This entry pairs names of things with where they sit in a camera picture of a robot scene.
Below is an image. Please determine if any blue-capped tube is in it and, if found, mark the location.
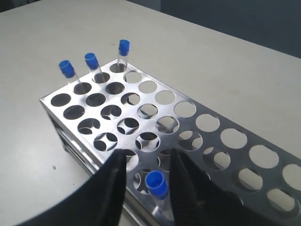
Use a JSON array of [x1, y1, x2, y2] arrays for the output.
[[85, 53, 104, 83], [117, 40, 130, 72], [145, 170, 174, 221], [59, 60, 84, 93]]

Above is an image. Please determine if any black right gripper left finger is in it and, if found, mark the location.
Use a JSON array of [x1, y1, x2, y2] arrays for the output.
[[20, 149, 127, 226]]

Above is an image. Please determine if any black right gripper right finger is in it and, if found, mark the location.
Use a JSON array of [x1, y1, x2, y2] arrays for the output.
[[169, 149, 276, 226]]

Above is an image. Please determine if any stainless steel test tube rack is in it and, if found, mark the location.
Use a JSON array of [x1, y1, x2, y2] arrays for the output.
[[40, 61, 301, 226]]

